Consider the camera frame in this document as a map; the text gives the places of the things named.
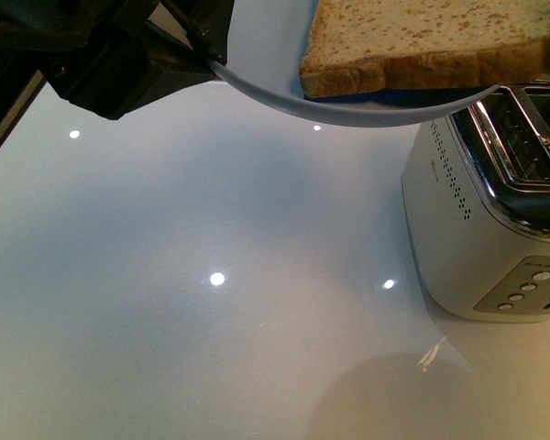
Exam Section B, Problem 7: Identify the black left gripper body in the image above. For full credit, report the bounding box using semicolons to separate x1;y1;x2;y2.
0;1;234;148

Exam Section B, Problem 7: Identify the grey round plate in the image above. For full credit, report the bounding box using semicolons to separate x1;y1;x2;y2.
211;1;496;127

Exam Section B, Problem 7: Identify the brown bread slice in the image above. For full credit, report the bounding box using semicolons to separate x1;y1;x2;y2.
299;1;550;98

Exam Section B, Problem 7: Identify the silver two-slot toaster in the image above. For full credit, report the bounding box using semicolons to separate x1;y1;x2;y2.
401;81;550;323

